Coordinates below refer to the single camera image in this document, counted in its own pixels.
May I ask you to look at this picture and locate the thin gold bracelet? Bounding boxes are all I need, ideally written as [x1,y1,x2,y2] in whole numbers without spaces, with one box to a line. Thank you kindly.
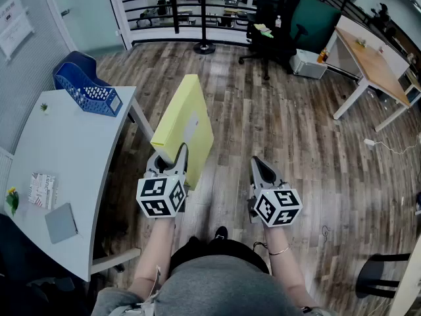
[268,244,291,256]

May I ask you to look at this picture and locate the white wall notice board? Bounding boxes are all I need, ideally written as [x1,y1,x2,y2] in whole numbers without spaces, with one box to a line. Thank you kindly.
[0,0,36,63]

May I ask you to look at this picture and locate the blue plastic file rack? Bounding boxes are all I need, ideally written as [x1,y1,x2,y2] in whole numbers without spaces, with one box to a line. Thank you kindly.
[53,61,123,118]

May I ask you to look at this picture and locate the black mesh office chair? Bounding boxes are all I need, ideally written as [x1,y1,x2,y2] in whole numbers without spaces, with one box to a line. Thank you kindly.
[0,213,126,316]

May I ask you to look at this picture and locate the yellow flower plant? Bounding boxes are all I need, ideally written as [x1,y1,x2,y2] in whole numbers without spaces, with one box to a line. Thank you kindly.
[5,186,20,217]

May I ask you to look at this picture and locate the thin white cable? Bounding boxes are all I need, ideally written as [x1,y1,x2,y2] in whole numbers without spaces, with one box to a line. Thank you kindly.
[133,265,162,312]

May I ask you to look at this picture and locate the white floor cable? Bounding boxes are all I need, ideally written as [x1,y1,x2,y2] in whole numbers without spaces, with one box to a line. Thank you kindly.
[374,139,421,155]

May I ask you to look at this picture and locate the green and yellow papers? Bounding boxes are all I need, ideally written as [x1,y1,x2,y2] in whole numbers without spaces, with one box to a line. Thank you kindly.
[253,23,274,39]

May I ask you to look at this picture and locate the frosted glass door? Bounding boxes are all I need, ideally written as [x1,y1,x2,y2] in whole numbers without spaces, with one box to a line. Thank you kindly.
[41,0,128,55]

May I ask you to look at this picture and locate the person's left forearm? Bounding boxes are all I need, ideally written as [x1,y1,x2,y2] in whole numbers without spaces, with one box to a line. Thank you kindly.
[127,215,176,296]

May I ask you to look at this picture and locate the grey notebook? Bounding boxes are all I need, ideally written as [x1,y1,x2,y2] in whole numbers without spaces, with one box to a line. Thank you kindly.
[44,202,80,245]

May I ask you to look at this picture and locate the white table leg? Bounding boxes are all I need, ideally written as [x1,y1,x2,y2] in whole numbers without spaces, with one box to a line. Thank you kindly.
[90,247,142,275]
[128,97,155,142]

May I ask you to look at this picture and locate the person's black trousers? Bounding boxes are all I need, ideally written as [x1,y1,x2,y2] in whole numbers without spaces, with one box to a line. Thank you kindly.
[169,237,270,276]

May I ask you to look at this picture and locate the wooden top white desk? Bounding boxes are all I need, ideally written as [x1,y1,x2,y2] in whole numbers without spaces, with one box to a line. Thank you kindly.
[333,14,412,133]

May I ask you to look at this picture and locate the green partition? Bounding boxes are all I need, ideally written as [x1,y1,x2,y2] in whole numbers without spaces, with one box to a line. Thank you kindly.
[291,0,342,55]

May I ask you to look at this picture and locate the black stanchion post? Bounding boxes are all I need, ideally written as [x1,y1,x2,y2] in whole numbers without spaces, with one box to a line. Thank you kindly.
[193,0,216,55]

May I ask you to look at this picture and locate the yellow file box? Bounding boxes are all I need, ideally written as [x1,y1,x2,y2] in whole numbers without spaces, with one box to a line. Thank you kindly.
[150,74,214,190]

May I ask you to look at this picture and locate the person's right forearm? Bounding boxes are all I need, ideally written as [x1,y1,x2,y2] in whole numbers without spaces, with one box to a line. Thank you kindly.
[262,224,317,309]

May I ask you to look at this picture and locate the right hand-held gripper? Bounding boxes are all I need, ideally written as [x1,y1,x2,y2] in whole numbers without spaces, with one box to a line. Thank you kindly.
[246,156,303,228]

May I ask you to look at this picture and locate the black stool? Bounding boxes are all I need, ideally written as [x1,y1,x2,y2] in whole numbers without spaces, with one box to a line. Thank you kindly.
[355,252,412,300]

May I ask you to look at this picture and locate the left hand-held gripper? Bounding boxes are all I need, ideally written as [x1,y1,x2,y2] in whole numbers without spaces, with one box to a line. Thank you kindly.
[136,142,189,219]

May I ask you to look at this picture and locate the white patterned book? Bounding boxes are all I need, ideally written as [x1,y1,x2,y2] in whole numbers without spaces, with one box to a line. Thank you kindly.
[28,172,59,210]

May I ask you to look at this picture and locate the white mini fridge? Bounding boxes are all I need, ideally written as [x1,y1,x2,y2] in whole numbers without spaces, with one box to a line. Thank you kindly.
[291,48,328,80]

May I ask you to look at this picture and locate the blue padded chair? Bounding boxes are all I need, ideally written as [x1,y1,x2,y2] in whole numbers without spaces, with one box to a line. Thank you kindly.
[52,50,112,90]

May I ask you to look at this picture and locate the person's grey shirt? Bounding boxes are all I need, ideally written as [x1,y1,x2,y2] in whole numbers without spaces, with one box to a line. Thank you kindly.
[91,255,330,316]

